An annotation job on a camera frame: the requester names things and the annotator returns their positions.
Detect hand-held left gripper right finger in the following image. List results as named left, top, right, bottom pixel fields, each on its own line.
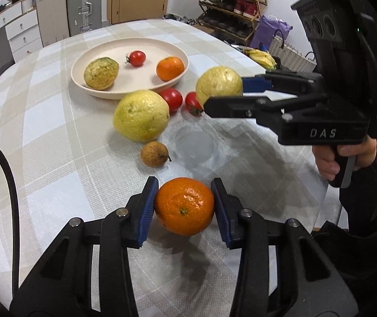
left=210, top=178, right=360, bottom=317

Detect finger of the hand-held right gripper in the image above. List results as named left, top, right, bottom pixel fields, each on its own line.
left=203, top=94, right=324, bottom=120
left=241, top=71, right=324, bottom=95

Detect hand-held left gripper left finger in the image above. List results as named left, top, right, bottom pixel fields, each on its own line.
left=9, top=176, right=159, bottom=317

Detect orange mandarin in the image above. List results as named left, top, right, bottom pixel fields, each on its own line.
left=156, top=56, right=185, bottom=82
left=155, top=177, right=215, bottom=236

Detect cream round plate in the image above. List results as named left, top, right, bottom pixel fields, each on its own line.
left=71, top=38, right=189, bottom=100

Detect red cherry tomato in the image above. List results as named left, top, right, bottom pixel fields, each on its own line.
left=125, top=50, right=147, bottom=67
left=160, top=88, right=183, bottom=114
left=185, top=92, right=204, bottom=116

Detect green-yellow wrinkled passion fruit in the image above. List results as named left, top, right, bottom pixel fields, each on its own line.
left=84, top=57, right=120, bottom=91

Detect person's right forearm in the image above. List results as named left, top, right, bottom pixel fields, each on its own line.
left=338, top=140, right=377, bottom=238

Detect person's right hand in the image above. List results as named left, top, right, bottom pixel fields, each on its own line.
left=312, top=135, right=377, bottom=181

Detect yellow bag on floor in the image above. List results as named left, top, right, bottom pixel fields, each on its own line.
left=243, top=48, right=278, bottom=71

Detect woven basket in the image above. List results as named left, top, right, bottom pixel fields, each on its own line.
left=268, top=30, right=317, bottom=72

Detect purple bag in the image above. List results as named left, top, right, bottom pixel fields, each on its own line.
left=250, top=15, right=293, bottom=52

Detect brown longan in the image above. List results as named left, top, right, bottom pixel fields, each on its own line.
left=141, top=141, right=172, bottom=168

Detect shoes on floor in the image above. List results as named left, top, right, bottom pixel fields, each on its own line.
left=163, top=13, right=205, bottom=27

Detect person's dark clothing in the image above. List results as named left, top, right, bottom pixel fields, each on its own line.
left=310, top=221, right=377, bottom=317

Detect silver suitcase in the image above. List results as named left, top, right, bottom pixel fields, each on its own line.
left=66, top=0, right=103, bottom=36

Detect beige suitcase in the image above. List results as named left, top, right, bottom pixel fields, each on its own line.
left=35, top=0, right=70, bottom=47

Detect white drawer cabinet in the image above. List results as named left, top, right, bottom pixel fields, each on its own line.
left=5, top=8, right=44, bottom=63

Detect white desk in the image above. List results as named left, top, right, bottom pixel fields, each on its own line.
left=0, top=0, right=39, bottom=40

